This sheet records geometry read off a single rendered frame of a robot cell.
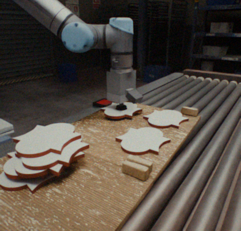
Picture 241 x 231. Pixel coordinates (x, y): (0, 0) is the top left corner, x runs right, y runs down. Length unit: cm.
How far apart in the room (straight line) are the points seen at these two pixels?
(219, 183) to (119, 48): 47
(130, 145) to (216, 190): 22
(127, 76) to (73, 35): 25
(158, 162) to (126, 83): 31
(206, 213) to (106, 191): 19
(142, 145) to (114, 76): 26
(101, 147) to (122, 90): 23
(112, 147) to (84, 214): 23
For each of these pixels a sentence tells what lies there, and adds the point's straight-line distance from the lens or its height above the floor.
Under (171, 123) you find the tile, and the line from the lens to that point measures 72.
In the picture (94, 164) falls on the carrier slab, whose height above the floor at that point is 94.
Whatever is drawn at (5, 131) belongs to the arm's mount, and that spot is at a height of 89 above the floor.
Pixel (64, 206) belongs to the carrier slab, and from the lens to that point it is 44.
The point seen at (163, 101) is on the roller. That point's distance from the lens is 102.
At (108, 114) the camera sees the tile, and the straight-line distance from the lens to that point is 75.
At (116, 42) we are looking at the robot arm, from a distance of 72.
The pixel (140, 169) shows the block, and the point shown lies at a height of 96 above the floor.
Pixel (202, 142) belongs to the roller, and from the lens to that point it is 71.
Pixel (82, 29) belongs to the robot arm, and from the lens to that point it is 59.
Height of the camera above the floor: 124
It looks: 21 degrees down
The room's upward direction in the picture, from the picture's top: straight up
